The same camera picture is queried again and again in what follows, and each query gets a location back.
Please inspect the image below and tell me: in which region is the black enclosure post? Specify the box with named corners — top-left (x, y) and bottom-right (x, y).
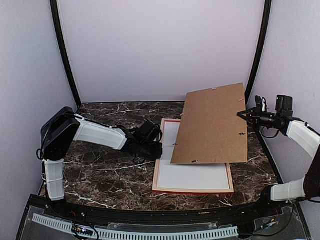
top-left (49, 0), bottom-right (82, 108)
top-left (244, 0), bottom-right (272, 105)

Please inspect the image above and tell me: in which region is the black right enclosure post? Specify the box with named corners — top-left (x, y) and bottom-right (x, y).
top-left (244, 0), bottom-right (272, 105)

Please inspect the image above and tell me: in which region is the white slotted cable duct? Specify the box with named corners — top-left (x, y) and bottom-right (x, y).
top-left (31, 213), bottom-right (239, 240)

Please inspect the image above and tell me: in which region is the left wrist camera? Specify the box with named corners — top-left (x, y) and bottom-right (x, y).
top-left (133, 120), bottom-right (163, 143)

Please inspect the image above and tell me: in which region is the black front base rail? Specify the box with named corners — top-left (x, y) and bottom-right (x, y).
top-left (27, 194), bottom-right (295, 229)

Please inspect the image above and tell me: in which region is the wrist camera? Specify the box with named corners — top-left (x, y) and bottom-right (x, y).
top-left (133, 120), bottom-right (163, 143)
top-left (254, 94), bottom-right (295, 118)

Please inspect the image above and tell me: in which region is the canyon photo print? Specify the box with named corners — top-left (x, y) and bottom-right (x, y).
top-left (157, 122), bottom-right (231, 190)

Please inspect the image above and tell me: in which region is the brown cardboard backing board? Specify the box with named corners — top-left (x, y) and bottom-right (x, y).
top-left (171, 83), bottom-right (248, 165)

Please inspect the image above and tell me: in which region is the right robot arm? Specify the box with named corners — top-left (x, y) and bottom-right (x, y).
top-left (237, 107), bottom-right (320, 217)

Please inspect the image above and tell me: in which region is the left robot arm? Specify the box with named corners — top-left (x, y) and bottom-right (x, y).
top-left (36, 106), bottom-right (163, 218)

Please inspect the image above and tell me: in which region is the black left enclosure post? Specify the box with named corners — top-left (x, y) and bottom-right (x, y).
top-left (49, 0), bottom-right (82, 108)

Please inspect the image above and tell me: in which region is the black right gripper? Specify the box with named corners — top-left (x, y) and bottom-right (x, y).
top-left (238, 104), bottom-right (281, 132)

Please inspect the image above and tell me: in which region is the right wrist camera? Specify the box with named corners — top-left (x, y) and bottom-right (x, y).
top-left (254, 94), bottom-right (295, 118)

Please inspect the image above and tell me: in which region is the red wooden picture frame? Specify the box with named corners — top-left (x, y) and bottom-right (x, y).
top-left (151, 118), bottom-right (235, 195)

